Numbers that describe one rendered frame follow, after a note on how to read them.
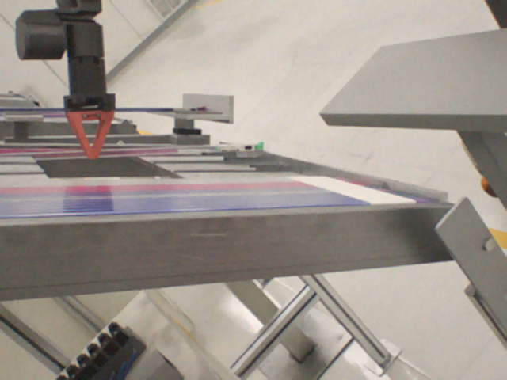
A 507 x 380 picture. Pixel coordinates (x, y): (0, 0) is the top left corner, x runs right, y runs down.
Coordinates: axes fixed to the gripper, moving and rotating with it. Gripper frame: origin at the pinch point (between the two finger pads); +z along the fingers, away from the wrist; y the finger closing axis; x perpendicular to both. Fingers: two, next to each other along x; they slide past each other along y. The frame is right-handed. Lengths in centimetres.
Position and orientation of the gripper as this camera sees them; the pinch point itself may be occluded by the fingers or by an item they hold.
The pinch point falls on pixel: (92, 153)
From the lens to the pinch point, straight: 100.2
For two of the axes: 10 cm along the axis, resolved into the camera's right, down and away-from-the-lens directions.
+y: 4.2, 1.2, -9.0
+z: 0.3, 9.9, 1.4
